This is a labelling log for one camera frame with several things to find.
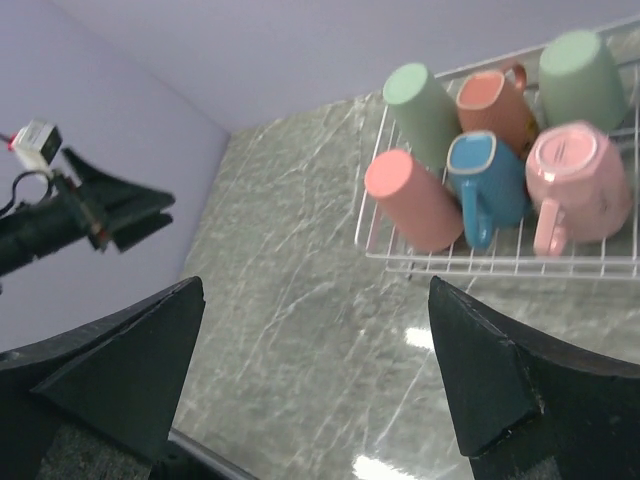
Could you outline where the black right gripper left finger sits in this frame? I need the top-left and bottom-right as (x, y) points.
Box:
(1, 277), (205, 479)

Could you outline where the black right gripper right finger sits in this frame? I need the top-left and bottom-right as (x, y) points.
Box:
(428, 277), (639, 479)

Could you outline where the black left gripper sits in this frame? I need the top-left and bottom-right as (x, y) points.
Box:
(1, 147), (175, 276)

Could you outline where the tall pink plastic cup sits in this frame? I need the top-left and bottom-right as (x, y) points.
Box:
(364, 149), (464, 253)

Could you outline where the blue flowered mug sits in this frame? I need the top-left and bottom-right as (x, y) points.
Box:
(447, 130), (532, 250)

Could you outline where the white and pink mug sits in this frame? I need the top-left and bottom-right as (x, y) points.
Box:
(526, 121), (633, 257)

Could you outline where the brown-pink ceramic mug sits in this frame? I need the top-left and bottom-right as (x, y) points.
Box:
(456, 60), (540, 161)

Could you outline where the tall green plastic cup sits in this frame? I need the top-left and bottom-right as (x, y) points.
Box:
(382, 62), (462, 173)

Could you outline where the short green plastic cup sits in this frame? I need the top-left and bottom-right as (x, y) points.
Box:
(539, 30), (629, 132)

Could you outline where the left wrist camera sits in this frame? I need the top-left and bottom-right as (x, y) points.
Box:
(9, 119), (62, 173)

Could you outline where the aluminium front rail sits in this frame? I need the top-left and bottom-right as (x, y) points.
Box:
(168, 428), (258, 480)

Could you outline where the white wire dish rack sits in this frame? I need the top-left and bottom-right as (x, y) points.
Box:
(354, 16), (639, 281)

